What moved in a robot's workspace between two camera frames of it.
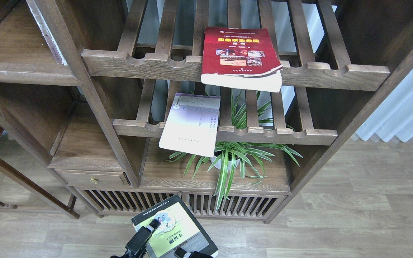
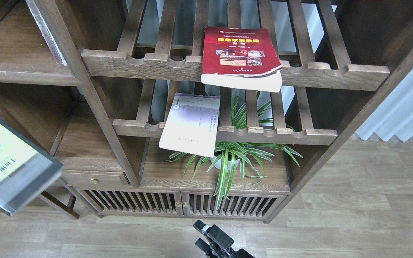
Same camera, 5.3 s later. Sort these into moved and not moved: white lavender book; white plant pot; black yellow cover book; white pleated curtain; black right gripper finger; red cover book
Moved: black yellow cover book; black right gripper finger
Not moved: white plant pot; white pleated curtain; white lavender book; red cover book
